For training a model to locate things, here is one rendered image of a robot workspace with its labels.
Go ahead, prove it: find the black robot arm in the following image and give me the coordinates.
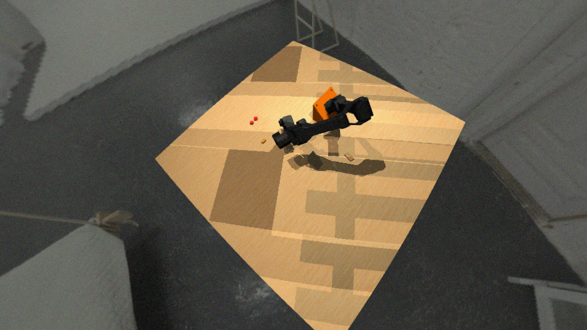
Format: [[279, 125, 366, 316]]
[[274, 95, 373, 149]]

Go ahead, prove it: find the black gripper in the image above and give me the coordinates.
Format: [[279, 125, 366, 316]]
[[272, 119, 307, 139]]

